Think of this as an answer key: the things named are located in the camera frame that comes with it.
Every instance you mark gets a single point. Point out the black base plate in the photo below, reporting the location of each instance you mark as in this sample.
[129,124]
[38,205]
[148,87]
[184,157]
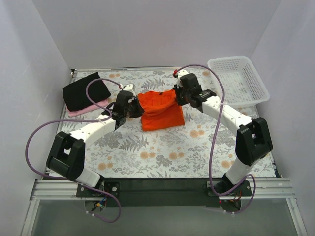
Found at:
[156,192]

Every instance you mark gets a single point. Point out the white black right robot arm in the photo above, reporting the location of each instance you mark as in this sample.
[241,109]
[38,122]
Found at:
[253,141]

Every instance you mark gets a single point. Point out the white plastic basket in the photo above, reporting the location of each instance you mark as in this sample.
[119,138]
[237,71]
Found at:
[242,84]

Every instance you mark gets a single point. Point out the floral table cloth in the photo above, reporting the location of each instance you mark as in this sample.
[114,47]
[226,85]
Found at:
[177,152]

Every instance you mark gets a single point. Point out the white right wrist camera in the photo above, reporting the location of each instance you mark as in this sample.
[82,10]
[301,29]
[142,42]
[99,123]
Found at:
[179,73]

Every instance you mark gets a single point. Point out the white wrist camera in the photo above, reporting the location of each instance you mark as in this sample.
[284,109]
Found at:
[179,73]
[129,87]

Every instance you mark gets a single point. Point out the folded pink t shirt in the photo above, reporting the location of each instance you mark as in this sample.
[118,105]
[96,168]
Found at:
[83,109]

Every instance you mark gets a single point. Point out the folded black t shirt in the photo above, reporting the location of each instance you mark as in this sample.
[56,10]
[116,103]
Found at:
[83,91]

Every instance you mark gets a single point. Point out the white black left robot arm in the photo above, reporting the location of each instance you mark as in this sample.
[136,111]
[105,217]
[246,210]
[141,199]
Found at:
[67,154]

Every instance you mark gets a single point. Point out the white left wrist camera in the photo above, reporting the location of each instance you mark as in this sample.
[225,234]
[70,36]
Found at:
[129,87]

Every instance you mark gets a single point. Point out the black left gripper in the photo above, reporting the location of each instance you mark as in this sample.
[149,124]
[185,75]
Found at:
[135,108]

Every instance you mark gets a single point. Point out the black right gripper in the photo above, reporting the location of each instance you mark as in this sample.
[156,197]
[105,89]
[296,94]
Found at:
[177,93]

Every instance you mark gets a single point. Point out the orange t shirt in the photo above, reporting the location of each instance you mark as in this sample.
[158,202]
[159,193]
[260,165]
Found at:
[161,110]

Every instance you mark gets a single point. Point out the aluminium frame rail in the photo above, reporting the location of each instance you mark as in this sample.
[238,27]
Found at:
[260,188]

